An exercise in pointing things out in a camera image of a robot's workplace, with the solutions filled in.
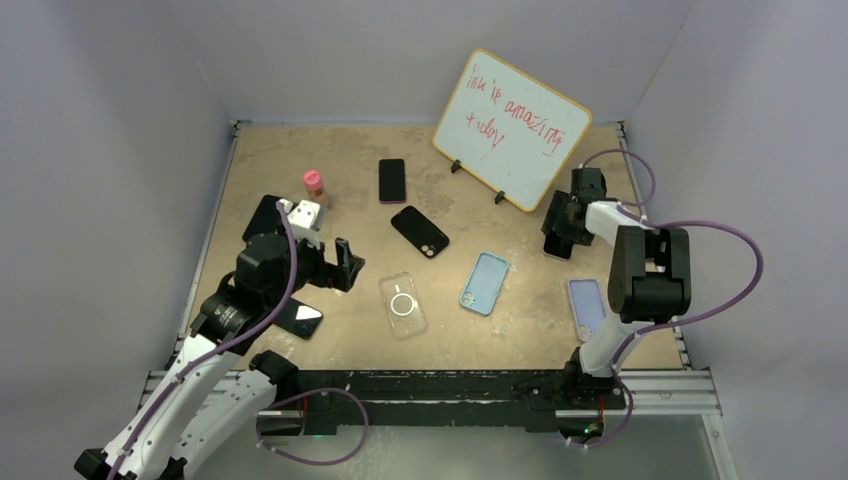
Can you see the lavender phone case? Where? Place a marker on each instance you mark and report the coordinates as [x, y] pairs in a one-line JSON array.
[[587, 305]]

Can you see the black phone near left arm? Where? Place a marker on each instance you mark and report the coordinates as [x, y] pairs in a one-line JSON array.
[[299, 319]]

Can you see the black phone purple edge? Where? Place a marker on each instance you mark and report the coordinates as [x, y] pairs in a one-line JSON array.
[[392, 181]]

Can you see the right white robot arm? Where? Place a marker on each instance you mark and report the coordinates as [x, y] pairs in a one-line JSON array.
[[649, 282]]

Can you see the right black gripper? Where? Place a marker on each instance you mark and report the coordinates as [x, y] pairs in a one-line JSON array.
[[560, 202]]

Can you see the light blue phone case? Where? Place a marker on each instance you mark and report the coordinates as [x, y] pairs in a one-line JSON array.
[[484, 283]]

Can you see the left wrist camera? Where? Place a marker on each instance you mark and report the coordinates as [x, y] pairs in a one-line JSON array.
[[305, 219]]

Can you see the black phone case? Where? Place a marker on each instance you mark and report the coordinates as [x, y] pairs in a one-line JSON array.
[[420, 232]]

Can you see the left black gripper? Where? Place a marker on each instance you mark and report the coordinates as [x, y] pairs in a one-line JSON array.
[[339, 276]]

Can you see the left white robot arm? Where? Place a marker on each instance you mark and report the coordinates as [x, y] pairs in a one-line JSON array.
[[179, 426]]

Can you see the clear magsafe phone case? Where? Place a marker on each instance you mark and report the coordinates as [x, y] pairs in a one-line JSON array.
[[402, 306]]

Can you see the whiteboard with yellow frame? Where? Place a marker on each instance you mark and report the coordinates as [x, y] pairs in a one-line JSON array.
[[509, 130]]

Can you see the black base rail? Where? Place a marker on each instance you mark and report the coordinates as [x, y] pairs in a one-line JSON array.
[[538, 401]]

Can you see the pink capped small bottle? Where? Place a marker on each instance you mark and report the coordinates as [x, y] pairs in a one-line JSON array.
[[314, 185]]

